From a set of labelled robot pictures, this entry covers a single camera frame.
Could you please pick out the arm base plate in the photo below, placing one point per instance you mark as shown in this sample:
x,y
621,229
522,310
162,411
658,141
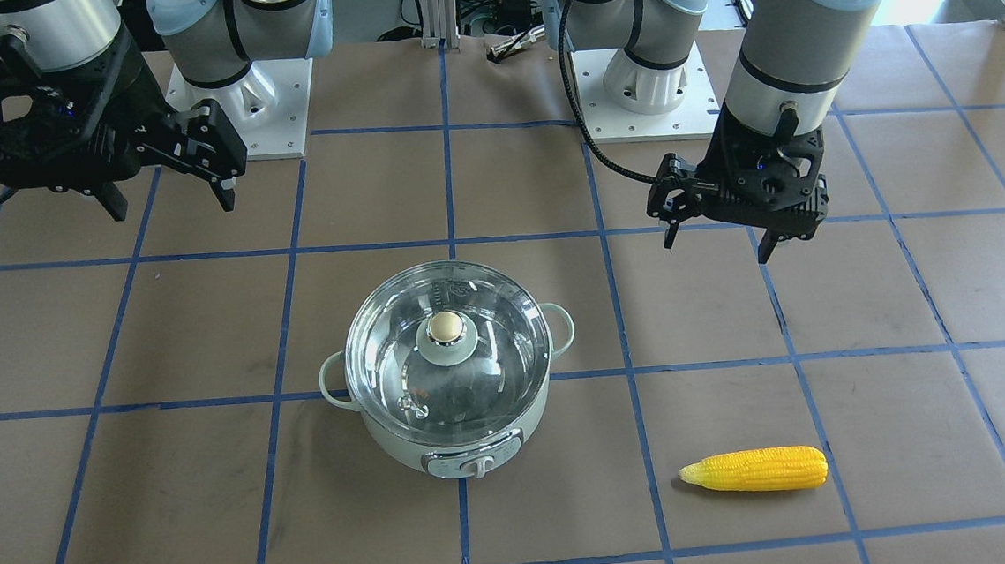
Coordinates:
x,y
622,101
269,106

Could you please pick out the pale green electric pot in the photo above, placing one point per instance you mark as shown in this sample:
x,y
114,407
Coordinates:
x,y
479,457

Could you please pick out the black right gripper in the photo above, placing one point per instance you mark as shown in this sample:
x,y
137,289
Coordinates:
x,y
129,97

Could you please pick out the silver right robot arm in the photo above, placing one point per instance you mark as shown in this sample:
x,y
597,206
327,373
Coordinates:
x,y
213,42

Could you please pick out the yellow corn cob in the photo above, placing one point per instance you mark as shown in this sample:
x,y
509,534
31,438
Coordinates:
x,y
770,469

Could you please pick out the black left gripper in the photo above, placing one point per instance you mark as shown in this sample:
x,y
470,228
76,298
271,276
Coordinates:
x,y
718,163

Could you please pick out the glass pot lid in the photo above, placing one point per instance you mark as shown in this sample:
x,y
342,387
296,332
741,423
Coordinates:
x,y
447,352

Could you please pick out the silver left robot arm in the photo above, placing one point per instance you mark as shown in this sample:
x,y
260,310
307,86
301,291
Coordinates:
x,y
794,54

